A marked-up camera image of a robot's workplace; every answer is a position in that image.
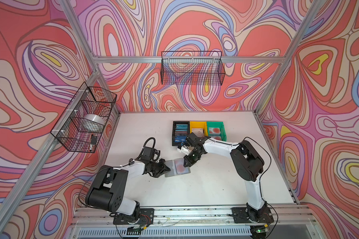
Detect red white card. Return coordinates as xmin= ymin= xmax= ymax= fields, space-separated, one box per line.
xmin=176 ymin=163 xmax=190 ymax=175

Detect grey card holder wallet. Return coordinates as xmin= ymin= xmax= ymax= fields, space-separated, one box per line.
xmin=165 ymin=158 xmax=190 ymax=177

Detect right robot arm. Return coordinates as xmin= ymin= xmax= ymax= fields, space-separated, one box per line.
xmin=178 ymin=133 xmax=273 ymax=224

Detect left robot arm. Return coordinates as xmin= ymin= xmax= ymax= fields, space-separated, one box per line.
xmin=85 ymin=137 xmax=170 ymax=220

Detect red cards in yellow bin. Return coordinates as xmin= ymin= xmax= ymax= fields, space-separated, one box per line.
xmin=191 ymin=128 xmax=204 ymax=137

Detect blue cards in black bin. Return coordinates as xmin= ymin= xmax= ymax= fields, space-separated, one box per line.
xmin=174 ymin=123 xmax=188 ymax=143

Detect red white cards in green bin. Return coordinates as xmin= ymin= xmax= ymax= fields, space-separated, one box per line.
xmin=208 ymin=127 xmax=222 ymax=140

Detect yellow plastic bin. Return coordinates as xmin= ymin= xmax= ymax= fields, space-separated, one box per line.
xmin=190 ymin=121 xmax=208 ymax=136

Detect black plastic bin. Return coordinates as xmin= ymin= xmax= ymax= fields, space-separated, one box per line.
xmin=172 ymin=121 xmax=190 ymax=146

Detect green plastic bin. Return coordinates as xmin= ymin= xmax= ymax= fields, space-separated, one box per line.
xmin=206 ymin=121 xmax=227 ymax=141

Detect small black device in basket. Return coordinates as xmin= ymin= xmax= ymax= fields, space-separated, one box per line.
xmin=90 ymin=134 xmax=98 ymax=145

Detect silver tape roll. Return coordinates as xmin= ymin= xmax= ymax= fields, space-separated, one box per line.
xmin=84 ymin=114 xmax=105 ymax=125

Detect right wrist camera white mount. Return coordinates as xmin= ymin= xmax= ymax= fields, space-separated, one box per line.
xmin=177 ymin=144 xmax=191 ymax=155

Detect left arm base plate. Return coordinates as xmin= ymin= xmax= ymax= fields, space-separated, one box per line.
xmin=113 ymin=208 xmax=155 ymax=226

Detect rear black wire basket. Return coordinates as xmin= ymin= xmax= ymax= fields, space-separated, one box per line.
xmin=161 ymin=50 xmax=225 ymax=86

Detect black wire basket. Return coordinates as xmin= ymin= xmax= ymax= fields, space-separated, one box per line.
xmin=161 ymin=50 xmax=225 ymax=86
xmin=50 ymin=82 xmax=117 ymax=153

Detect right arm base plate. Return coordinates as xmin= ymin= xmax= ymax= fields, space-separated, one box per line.
xmin=230 ymin=205 xmax=274 ymax=224

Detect left black wire basket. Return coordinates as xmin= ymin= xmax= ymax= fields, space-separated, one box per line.
xmin=50 ymin=82 xmax=117 ymax=153

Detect aluminium front rail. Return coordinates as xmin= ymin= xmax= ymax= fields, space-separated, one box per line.
xmin=66 ymin=204 xmax=324 ymax=239

